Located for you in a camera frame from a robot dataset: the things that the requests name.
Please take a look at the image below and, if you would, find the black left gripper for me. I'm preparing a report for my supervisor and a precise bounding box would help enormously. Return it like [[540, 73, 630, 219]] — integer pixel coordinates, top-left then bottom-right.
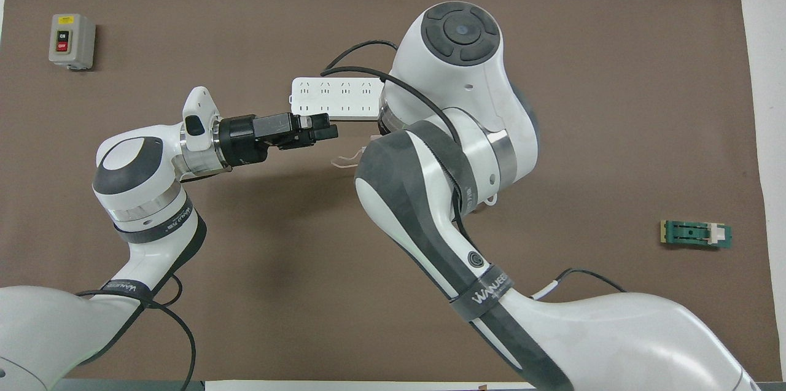
[[218, 112, 340, 168]]

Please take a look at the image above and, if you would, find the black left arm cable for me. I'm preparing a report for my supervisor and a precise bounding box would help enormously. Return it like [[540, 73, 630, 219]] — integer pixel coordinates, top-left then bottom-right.
[[77, 274, 197, 391]]

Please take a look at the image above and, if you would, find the pink charging cable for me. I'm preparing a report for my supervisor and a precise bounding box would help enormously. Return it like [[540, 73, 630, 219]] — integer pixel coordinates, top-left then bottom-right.
[[330, 144, 370, 171]]

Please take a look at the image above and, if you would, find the grey on-off switch box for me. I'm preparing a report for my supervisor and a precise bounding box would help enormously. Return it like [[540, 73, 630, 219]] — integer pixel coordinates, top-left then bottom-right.
[[49, 14, 96, 71]]

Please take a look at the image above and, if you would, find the white power strip with cord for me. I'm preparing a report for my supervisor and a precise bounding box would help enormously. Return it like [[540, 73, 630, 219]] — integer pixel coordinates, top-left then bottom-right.
[[290, 77, 498, 207]]

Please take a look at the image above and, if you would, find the brown table mat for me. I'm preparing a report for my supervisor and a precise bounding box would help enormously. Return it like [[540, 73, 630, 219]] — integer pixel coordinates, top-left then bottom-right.
[[0, 0, 784, 382]]

